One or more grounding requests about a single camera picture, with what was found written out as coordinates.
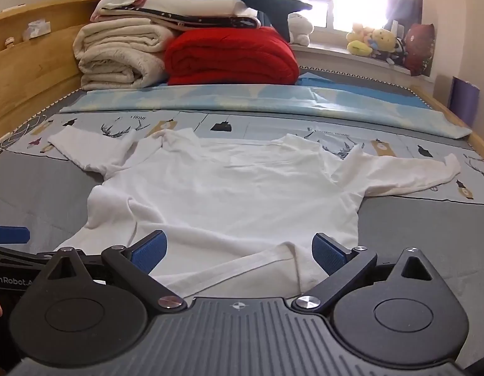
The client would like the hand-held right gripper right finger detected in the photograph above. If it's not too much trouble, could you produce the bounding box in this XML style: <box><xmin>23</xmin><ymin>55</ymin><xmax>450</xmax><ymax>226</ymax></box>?
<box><xmin>292</xmin><ymin>232</ymin><xmax>442</xmax><ymax>315</ymax></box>

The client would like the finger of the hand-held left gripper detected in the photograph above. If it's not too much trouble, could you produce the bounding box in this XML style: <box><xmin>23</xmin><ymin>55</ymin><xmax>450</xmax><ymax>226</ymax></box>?
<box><xmin>0</xmin><ymin>224</ymin><xmax>31</xmax><ymax>244</ymax></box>

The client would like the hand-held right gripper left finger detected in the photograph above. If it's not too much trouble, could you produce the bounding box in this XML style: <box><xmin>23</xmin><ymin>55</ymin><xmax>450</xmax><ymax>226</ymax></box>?
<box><xmin>38</xmin><ymin>230</ymin><xmax>188</xmax><ymax>315</ymax></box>

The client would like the white shirt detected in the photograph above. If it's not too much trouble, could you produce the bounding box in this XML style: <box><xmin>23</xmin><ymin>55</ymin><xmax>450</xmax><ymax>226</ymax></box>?
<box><xmin>49</xmin><ymin>127</ymin><xmax>462</xmax><ymax>298</ymax></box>

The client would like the deer printed bed sheet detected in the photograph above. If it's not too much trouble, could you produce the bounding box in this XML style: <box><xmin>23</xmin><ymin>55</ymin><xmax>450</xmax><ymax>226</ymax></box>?
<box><xmin>0</xmin><ymin>110</ymin><xmax>484</xmax><ymax>204</ymax></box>

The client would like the light blue patterned sheet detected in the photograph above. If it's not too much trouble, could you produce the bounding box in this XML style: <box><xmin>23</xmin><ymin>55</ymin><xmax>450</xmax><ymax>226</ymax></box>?
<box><xmin>62</xmin><ymin>72</ymin><xmax>473</xmax><ymax>138</ymax></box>

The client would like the white window sill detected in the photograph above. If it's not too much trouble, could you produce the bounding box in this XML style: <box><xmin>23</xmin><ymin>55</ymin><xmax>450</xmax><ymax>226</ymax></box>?
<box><xmin>291</xmin><ymin>43</ymin><xmax>434</xmax><ymax>83</ymax></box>

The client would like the cream folded blanket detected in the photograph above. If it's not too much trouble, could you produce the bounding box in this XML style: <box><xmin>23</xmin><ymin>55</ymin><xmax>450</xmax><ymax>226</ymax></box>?
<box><xmin>73</xmin><ymin>21</ymin><xmax>176</xmax><ymax>91</ymax></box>

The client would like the white tissue pack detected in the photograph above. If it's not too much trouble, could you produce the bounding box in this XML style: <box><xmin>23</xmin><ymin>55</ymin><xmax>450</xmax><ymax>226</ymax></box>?
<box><xmin>23</xmin><ymin>19</ymin><xmax>51</xmax><ymax>42</ymax></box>

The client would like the purple box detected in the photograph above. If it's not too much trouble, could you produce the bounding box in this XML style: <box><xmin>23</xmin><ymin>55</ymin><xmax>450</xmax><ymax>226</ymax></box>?
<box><xmin>449</xmin><ymin>76</ymin><xmax>481</xmax><ymax>128</ymax></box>

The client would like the red folded blanket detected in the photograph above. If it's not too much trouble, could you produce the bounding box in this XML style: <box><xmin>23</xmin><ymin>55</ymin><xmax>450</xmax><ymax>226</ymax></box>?
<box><xmin>164</xmin><ymin>27</ymin><xmax>300</xmax><ymax>86</ymax></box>

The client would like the yellow rabbit plush toy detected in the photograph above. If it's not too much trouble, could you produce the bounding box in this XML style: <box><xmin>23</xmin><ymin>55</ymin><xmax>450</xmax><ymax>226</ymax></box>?
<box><xmin>346</xmin><ymin>23</ymin><xmax>373</xmax><ymax>56</ymax></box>

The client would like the yellow round-faced plush toy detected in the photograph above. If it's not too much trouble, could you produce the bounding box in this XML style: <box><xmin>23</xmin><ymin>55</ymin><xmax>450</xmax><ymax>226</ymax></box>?
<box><xmin>369</xmin><ymin>27</ymin><xmax>397</xmax><ymax>53</ymax></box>

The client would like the dark red bag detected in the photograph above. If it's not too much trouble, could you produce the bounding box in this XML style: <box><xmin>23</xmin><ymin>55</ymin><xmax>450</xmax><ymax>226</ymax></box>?
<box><xmin>404</xmin><ymin>23</ymin><xmax>436</xmax><ymax>77</ymax></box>

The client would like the white plush toy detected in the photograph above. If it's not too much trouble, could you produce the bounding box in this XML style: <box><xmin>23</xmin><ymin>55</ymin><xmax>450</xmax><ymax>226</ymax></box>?
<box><xmin>287</xmin><ymin>13</ymin><xmax>314</xmax><ymax>45</ymax></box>

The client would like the dark patterned folded blanket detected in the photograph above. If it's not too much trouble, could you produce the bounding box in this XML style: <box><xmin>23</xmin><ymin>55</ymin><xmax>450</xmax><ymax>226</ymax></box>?
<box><xmin>97</xmin><ymin>6</ymin><xmax>262</xmax><ymax>33</ymax></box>

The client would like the white folded cloth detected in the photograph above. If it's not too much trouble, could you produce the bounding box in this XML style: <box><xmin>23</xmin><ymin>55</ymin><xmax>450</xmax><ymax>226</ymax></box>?
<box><xmin>148</xmin><ymin>0</ymin><xmax>257</xmax><ymax>18</ymax></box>

